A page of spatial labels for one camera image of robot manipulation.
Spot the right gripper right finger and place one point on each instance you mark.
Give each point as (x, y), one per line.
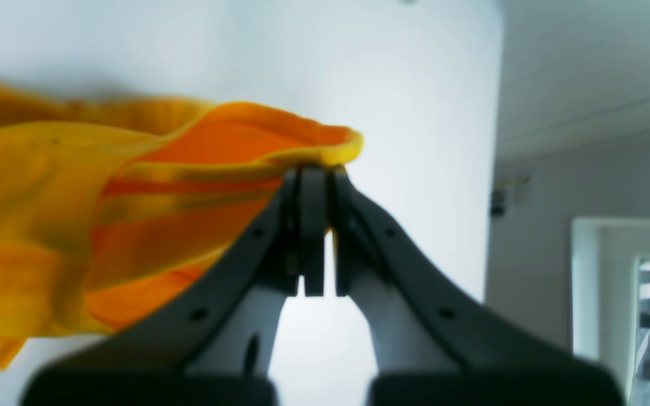
(434, 344)

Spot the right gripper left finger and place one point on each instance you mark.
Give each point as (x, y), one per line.
(212, 345)

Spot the yellow Smile T-shirt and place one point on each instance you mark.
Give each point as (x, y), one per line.
(110, 208)

